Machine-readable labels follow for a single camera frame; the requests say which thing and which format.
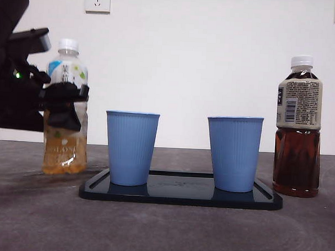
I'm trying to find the oolong tea bottle pale label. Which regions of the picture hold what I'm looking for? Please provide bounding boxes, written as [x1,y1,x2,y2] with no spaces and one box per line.
[41,37,93,177]

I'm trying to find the dark tea bottle white cap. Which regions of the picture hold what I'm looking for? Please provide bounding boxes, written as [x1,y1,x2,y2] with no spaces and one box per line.
[272,54,326,199]

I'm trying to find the blue ribbed cup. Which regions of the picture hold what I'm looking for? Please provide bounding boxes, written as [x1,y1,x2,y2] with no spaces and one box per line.
[204,114,265,194]
[103,109,161,188]

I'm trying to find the dark rectangular tray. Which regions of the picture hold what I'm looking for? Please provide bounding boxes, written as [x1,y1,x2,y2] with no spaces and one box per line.
[78,167,285,211]

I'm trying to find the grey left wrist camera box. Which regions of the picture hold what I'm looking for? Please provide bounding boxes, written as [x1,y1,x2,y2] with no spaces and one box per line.
[9,26,53,56]

